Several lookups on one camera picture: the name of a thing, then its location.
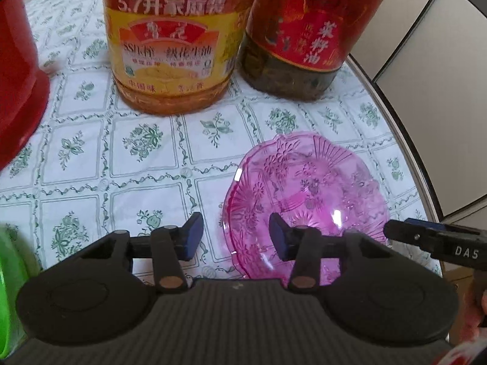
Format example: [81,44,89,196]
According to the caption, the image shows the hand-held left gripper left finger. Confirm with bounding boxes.
[77,212,205,294]

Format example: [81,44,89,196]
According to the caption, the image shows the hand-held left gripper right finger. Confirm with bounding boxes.
[268,213,393,294]

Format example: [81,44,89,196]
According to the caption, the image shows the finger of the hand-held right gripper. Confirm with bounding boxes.
[383,217,439,252]

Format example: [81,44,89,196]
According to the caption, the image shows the pink glass plate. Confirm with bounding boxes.
[222,131,391,287]

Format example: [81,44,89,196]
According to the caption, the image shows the green plastic bowl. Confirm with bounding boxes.
[0,227,40,352]

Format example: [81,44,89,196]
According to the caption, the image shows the red white patterned cloth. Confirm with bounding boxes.
[437,340,487,365]

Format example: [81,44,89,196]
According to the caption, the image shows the green floral tablecloth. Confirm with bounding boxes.
[0,0,432,350]

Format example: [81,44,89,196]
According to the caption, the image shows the yellow label oil bottle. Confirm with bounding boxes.
[100,0,261,115]

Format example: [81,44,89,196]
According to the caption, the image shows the red label dark oil bottle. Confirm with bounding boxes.
[238,0,396,102]

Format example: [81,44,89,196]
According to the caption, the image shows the red kitchen appliance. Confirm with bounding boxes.
[0,0,51,172]

